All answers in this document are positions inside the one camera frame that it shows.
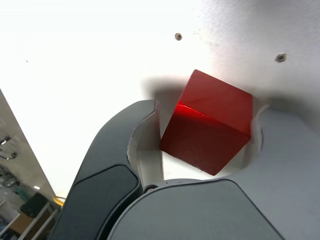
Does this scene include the red cube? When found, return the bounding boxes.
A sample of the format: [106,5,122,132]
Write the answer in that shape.
[159,69,254,176]

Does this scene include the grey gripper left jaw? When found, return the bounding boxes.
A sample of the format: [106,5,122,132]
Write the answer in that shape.
[51,99,166,240]

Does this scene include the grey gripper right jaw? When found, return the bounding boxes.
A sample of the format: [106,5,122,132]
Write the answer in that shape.
[107,103,320,240]

